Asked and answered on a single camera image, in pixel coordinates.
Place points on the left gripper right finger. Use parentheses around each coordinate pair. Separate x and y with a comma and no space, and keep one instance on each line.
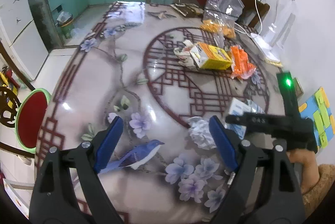
(279,198)

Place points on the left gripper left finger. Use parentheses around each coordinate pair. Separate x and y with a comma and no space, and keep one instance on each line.
(54,199)

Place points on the crumpled white paper trash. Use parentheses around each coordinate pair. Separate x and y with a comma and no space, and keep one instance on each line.
(184,56)

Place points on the green kitchen trash can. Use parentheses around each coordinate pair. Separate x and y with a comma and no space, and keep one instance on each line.
(65,23)

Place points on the person's right hand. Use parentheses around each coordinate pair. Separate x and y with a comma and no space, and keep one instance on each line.
(310,174)

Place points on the white blue medicine box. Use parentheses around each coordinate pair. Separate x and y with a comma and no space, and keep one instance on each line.
(238,108)

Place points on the red bin green rim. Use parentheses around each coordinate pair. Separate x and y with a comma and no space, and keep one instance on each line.
(29,118)

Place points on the orange snack wrapper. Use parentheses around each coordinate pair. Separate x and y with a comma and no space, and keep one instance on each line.
(241,67)

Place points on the crumpled silver foil wrapper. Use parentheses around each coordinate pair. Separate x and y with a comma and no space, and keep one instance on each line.
(200,134)

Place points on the dark carved wooden chair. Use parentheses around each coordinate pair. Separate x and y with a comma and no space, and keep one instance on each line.
(12,103)

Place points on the yellow snack box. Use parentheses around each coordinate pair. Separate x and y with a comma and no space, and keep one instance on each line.
(210,57)

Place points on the clear zip plastic bag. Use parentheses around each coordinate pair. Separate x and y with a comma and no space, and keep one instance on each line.
(222,19)

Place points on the white refrigerator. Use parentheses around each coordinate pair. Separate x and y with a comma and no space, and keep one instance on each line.
(21,39)

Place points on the brown patterned flat box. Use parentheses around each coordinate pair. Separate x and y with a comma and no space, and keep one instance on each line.
(188,10)

